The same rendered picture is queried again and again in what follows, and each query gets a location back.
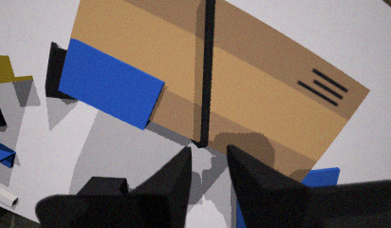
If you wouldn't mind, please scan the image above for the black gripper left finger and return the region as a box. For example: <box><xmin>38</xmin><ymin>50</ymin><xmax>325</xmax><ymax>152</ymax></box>
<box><xmin>35</xmin><ymin>146</ymin><xmax>192</xmax><ymax>228</ymax></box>

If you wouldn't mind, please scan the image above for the yellow l-shaped corner guard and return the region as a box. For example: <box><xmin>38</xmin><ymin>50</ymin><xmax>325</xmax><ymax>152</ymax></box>
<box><xmin>0</xmin><ymin>55</ymin><xmax>33</xmax><ymax>84</ymax></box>

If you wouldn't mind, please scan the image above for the black strap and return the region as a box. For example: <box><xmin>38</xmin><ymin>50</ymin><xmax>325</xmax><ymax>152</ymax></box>
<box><xmin>192</xmin><ymin>0</ymin><xmax>215</xmax><ymax>148</ymax></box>

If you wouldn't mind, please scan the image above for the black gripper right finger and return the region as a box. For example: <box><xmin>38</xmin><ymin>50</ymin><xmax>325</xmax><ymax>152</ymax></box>
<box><xmin>227</xmin><ymin>144</ymin><xmax>391</xmax><ymax>228</ymax></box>

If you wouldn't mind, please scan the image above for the brown cardboard box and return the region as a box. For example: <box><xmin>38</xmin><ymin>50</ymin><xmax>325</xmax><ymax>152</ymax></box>
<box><xmin>70</xmin><ymin>0</ymin><xmax>370</xmax><ymax>182</ymax></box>

